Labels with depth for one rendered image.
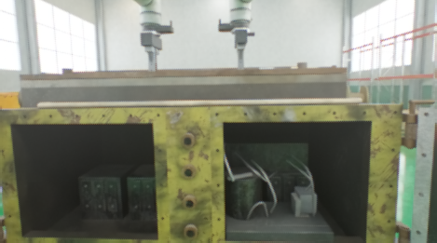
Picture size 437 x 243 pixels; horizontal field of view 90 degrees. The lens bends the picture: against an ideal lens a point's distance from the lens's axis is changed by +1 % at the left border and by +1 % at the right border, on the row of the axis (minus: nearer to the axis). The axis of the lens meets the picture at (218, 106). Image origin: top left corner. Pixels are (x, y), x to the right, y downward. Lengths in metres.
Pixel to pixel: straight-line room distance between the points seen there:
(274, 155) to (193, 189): 0.46
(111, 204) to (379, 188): 1.13
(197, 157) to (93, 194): 0.63
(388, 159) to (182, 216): 0.76
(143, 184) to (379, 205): 0.95
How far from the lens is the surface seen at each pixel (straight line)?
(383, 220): 1.05
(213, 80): 0.84
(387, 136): 0.95
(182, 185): 0.86
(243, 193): 0.94
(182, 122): 0.79
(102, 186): 1.23
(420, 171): 0.98
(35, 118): 1.05
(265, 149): 1.11
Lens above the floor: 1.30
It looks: 5 degrees down
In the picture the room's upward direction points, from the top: 1 degrees counter-clockwise
